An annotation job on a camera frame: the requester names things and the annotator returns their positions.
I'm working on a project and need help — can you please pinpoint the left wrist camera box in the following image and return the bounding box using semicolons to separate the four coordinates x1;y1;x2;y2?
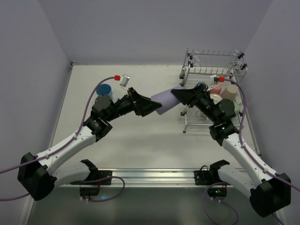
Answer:
119;74;130;88

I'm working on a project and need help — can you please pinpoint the right black controller box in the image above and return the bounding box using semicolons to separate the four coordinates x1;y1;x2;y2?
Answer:
207;184;227;198

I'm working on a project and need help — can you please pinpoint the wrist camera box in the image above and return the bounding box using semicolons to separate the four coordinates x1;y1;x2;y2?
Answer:
210;75;219;85
119;74;130;88

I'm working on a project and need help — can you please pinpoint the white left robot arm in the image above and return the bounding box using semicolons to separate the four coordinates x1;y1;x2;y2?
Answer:
17;88;162;201

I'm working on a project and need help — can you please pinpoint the silver metal dish rack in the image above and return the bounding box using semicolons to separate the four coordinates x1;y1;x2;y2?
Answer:
179;49;248;134

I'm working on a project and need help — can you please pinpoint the light blue plastic cup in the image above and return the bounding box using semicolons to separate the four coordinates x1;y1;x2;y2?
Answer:
96;83;113;100

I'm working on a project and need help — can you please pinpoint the beige plastic cup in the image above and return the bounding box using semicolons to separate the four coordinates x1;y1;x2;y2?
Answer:
220;84;239;101

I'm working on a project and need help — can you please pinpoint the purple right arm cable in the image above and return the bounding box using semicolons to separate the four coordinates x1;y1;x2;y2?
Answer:
217;76;300;188

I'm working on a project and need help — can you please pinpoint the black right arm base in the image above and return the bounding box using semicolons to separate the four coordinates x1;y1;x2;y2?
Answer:
194;160;230;186

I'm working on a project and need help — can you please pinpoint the pink plastic cup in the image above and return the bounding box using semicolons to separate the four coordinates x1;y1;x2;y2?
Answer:
209;83;222;95

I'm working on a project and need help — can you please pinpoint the clear glass tumbler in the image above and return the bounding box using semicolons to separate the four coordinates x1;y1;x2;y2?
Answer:
189;108;207;119

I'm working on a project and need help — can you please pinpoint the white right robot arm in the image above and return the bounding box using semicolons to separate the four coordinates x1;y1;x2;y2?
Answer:
171;87;291;218

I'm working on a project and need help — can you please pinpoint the light green plastic cup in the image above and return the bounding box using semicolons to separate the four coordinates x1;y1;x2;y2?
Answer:
234;102;240;116

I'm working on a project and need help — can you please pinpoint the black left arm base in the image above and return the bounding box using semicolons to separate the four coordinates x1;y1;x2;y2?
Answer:
71;159;113;186

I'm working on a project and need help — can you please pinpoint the lavender plastic cup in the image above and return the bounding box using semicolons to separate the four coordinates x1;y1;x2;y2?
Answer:
150;86;183;115

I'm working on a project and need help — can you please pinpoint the aluminium mounting rail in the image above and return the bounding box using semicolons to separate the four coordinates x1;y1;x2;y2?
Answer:
60;167;237;188

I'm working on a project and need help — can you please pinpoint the left black controller box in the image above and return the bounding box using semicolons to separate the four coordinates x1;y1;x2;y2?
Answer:
79;187;100;198

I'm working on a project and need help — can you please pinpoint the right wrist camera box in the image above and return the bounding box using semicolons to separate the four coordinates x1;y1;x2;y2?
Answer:
210;75;219;85

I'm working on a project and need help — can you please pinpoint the dark blue ceramic mug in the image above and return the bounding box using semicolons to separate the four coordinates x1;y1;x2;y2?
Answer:
193;82;208;93

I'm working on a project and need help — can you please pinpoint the black controller box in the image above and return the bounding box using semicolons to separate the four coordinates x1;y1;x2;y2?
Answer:
79;187;100;198
207;184;227;198

